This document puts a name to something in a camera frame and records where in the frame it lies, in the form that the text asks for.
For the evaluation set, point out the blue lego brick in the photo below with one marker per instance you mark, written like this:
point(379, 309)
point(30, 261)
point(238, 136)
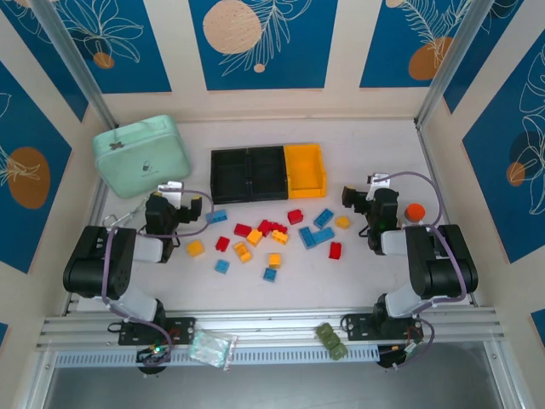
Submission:
point(306, 238)
point(222, 266)
point(270, 274)
point(325, 233)
point(216, 217)
point(323, 218)

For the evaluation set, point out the yellow lego brick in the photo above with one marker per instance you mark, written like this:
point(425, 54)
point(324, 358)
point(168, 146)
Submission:
point(196, 248)
point(254, 237)
point(342, 221)
point(279, 237)
point(274, 260)
point(242, 251)

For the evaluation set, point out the red lego brick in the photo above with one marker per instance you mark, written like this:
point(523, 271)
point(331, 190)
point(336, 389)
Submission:
point(295, 216)
point(241, 230)
point(335, 250)
point(267, 226)
point(222, 243)

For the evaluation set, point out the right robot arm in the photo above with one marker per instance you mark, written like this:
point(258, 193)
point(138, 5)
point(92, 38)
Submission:
point(430, 264)

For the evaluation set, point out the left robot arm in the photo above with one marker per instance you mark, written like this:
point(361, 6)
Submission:
point(85, 264)

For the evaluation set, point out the orange lid jar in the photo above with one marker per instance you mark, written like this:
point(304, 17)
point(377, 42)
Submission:
point(415, 211)

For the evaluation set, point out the metal scissor tongs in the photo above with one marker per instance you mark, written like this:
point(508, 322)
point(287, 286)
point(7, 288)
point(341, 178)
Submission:
point(123, 219)

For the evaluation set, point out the yellow plastic bin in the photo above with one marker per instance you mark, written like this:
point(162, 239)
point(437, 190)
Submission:
point(304, 189)

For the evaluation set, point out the mint green zip case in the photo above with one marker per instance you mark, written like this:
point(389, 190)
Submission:
point(140, 157)

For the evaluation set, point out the black plastic bin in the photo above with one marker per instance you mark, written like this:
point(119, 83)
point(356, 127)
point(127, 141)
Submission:
point(268, 174)

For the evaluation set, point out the olive green block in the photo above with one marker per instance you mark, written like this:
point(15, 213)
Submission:
point(338, 351)
point(324, 331)
point(331, 341)

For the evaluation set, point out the clear plastic bag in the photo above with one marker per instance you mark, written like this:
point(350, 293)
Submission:
point(210, 349)

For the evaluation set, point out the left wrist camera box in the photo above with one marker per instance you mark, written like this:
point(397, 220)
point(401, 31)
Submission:
point(170, 189)

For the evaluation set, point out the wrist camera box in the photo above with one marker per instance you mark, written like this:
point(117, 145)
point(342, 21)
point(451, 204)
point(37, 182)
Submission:
point(380, 180)
point(170, 189)

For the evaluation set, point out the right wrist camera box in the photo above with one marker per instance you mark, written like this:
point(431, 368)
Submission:
point(380, 180)

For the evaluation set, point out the aluminium side rail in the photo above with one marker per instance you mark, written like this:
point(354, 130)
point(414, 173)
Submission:
point(99, 198)
point(431, 162)

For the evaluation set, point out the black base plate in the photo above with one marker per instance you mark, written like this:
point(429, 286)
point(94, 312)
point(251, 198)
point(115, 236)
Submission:
point(183, 330)
point(357, 326)

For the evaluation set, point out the aluminium table rail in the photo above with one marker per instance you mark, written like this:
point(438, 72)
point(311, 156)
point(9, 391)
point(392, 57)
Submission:
point(272, 324)

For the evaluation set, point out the aluminium frame post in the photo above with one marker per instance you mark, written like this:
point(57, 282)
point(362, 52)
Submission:
point(452, 64)
point(77, 64)

